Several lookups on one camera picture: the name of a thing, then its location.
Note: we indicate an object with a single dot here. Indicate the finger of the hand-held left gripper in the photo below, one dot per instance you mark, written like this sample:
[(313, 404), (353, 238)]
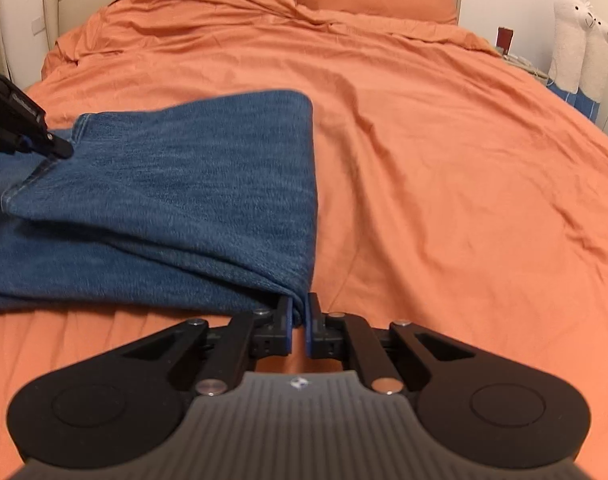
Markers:
[(51, 144)]

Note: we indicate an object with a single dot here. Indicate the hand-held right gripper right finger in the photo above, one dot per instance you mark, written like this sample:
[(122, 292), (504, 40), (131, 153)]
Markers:
[(312, 327)]

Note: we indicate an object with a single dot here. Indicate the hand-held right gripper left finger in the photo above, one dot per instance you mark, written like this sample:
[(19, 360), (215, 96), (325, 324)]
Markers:
[(285, 325)]

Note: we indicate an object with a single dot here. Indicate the blue denim pants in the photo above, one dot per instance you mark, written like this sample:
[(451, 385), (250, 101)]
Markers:
[(183, 185)]

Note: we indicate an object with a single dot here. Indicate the beige upholstered headboard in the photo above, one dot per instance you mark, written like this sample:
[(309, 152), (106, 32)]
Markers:
[(73, 0)]

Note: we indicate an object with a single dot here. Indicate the orange duvet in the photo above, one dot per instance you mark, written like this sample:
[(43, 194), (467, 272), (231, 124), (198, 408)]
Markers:
[(434, 160)]

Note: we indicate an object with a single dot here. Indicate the white bedside table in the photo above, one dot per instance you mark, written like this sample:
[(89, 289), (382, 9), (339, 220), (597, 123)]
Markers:
[(526, 67)]

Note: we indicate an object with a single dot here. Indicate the dark red cup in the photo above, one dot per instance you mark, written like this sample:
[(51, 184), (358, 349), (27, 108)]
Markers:
[(505, 40)]

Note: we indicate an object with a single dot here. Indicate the white alpaca plush toy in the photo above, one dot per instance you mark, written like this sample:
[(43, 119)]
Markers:
[(569, 45), (598, 65)]

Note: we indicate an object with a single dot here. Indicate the white wall switch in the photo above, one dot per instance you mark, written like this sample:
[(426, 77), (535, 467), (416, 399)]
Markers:
[(37, 25)]

